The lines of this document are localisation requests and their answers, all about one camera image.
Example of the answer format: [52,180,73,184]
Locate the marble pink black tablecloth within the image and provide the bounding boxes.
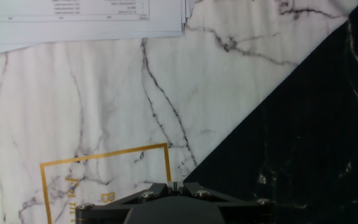
[0,0,358,224]

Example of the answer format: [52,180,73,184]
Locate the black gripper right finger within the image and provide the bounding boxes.
[175,181,275,224]

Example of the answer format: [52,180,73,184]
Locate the printed white paper sheets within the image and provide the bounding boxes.
[0,0,195,58]

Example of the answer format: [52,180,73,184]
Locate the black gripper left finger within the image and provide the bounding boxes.
[75,181,176,224]

